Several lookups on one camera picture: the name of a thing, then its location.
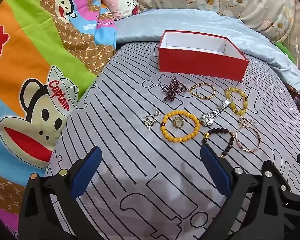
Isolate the light blue quilt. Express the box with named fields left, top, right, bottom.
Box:
left=115, top=9, right=300, bottom=90

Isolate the opaque yellow bead bracelet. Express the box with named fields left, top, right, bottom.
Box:
left=160, top=110, right=200, bottom=143

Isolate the dark brown bead bracelet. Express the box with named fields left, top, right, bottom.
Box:
left=202, top=127, right=235, bottom=158

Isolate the translucent yellow bead bracelet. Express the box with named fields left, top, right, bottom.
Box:
left=224, top=87, right=248, bottom=115

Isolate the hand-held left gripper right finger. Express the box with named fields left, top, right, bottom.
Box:
left=200, top=145, right=278, bottom=240

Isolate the white cable with switch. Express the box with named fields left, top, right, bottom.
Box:
left=289, top=17, right=300, bottom=63

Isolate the gold bead bracelet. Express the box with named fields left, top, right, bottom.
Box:
left=187, top=82, right=217, bottom=100

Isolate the flower shaped ring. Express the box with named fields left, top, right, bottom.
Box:
left=174, top=116, right=188, bottom=129

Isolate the silver metal watch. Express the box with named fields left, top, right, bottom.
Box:
left=200, top=98, right=234, bottom=127

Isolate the green plastic object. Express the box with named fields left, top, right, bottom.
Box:
left=275, top=42, right=297, bottom=65

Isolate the grey striped bed sheet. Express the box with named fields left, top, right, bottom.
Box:
left=44, top=40, right=300, bottom=240

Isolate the pink rabbit pillow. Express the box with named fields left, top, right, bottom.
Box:
left=97, top=0, right=142, bottom=20

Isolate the dark purple bead bracelet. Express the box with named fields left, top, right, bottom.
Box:
left=161, top=78, right=190, bottom=103

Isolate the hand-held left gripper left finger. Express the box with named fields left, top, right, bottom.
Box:
left=18, top=145, right=103, bottom=240

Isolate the red cardboard box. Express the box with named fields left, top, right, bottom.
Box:
left=158, top=29, right=249, bottom=82

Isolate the silver flower earring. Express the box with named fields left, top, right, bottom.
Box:
left=142, top=109, right=160, bottom=131
left=237, top=116, right=259, bottom=128

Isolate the rose gold bangle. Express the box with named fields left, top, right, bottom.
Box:
left=235, top=125, right=262, bottom=153

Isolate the colourful cartoon monkey blanket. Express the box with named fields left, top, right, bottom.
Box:
left=0, top=0, right=120, bottom=240

